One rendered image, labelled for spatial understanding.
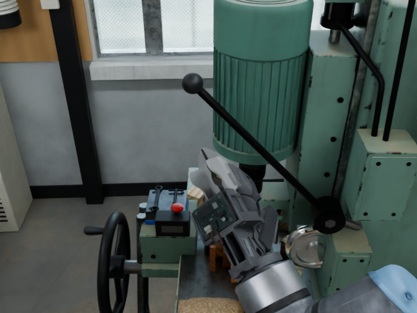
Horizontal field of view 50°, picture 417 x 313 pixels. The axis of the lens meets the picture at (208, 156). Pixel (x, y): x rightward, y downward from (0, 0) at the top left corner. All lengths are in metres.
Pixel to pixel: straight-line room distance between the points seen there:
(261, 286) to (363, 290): 0.13
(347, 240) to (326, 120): 0.24
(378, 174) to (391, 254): 0.30
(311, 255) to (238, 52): 0.46
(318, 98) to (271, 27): 0.17
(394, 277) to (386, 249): 0.52
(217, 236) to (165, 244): 0.48
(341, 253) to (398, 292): 0.38
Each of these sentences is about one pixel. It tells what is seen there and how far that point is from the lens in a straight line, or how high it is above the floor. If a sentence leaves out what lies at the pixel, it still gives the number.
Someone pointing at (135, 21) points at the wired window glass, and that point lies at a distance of 2.34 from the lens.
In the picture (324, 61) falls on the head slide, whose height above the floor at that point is 1.41.
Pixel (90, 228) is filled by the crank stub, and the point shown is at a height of 0.93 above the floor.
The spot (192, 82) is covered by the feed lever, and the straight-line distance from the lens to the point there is 0.73.
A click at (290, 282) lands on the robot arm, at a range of 0.62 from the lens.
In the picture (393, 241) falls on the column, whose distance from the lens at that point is 1.05.
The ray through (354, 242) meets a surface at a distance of 0.94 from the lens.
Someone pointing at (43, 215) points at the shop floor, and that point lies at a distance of 2.75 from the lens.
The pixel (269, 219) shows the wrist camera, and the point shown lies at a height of 1.23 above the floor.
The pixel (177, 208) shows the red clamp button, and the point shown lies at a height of 1.02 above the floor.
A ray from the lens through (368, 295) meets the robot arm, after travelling 0.56.
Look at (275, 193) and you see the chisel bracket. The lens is 1.03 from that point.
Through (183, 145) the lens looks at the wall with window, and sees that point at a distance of 2.54.
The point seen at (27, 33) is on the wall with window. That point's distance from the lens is 2.38.
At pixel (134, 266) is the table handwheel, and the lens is 1.21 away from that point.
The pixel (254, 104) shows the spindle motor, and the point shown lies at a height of 1.33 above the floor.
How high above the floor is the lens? 1.71
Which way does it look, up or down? 34 degrees down
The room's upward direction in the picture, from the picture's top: straight up
